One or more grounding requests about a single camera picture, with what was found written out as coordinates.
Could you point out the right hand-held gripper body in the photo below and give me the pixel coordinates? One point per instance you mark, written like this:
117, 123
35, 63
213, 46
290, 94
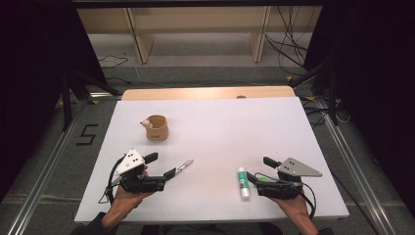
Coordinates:
277, 189

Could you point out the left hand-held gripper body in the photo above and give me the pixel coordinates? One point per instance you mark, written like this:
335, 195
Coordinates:
143, 184

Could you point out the white green glue stick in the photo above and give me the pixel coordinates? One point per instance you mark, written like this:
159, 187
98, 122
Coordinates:
243, 182

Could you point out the silver pen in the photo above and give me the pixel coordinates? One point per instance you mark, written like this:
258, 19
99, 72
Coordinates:
184, 165

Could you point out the wooden pen holder cup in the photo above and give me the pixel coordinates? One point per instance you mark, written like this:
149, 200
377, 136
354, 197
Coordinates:
158, 132

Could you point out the person's right hand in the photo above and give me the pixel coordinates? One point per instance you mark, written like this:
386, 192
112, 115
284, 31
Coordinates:
293, 205

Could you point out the person's left hand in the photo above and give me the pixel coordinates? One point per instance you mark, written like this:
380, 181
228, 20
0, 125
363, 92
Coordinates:
125, 199

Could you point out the white table board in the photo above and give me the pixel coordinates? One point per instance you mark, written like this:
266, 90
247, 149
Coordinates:
215, 147

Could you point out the black metal stand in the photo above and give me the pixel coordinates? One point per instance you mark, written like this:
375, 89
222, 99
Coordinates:
332, 94
67, 104

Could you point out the black curtain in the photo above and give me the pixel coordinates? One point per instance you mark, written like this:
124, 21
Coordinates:
375, 98
32, 81

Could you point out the aluminium floor rail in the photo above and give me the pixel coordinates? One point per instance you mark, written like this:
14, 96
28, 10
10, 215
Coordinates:
39, 182
355, 176

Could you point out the light wooden shelf frame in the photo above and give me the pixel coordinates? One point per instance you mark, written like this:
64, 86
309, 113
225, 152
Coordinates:
195, 19

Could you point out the black metal frame bar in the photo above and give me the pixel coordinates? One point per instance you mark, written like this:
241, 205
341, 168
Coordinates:
195, 3

